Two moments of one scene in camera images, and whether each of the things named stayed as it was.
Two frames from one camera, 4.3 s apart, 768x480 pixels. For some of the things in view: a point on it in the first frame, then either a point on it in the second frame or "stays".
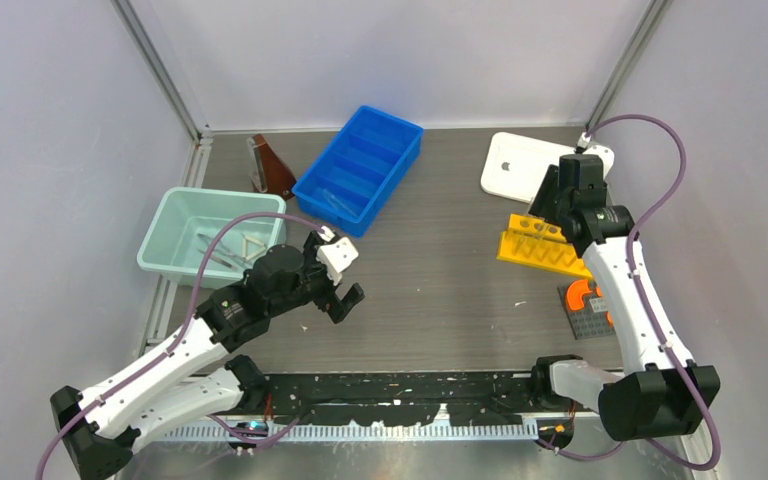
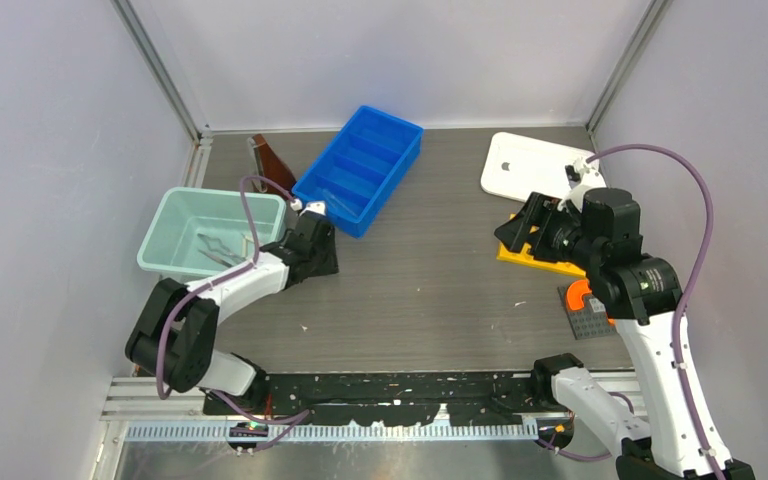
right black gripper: x=543 y=203 to x=538 y=209
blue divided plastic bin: x=354 y=184 stays
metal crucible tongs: x=230 y=259 stays
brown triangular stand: x=268 y=173 stays
